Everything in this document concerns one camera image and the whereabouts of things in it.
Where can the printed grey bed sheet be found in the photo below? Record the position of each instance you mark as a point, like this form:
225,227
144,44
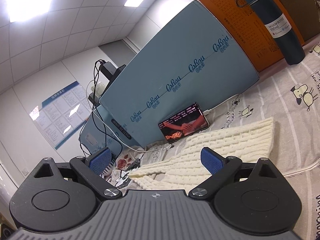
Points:
278,118

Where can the blue white wall poster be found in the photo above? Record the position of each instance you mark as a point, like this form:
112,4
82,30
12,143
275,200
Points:
62,114

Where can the cream knitted sweater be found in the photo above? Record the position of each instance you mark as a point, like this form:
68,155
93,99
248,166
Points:
200,152

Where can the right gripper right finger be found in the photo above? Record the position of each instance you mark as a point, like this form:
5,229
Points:
222,171

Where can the light blue foam board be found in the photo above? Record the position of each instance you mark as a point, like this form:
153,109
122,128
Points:
193,58

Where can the orange board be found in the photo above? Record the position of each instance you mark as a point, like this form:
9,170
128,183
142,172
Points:
247,29

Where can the black charger on board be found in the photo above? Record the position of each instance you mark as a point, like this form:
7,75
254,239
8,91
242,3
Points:
111,72

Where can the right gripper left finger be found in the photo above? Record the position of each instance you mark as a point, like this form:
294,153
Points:
88,171

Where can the dark blue vacuum bottle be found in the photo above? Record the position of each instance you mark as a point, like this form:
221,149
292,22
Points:
280,29

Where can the brown cardboard panel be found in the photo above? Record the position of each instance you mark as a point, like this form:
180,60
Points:
303,16

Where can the smartphone with red screen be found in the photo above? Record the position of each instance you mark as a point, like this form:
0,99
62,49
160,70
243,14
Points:
184,123

